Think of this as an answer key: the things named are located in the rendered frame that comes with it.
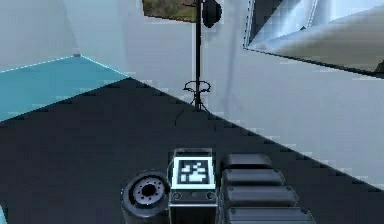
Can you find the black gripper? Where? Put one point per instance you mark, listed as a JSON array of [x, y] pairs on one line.
[[146, 195]]

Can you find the black coat stand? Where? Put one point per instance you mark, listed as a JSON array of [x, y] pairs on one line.
[[198, 66]]

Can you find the framed landscape picture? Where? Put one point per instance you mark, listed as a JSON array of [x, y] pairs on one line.
[[168, 9]]

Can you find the white framed window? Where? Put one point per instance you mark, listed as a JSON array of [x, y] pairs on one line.
[[316, 33]]

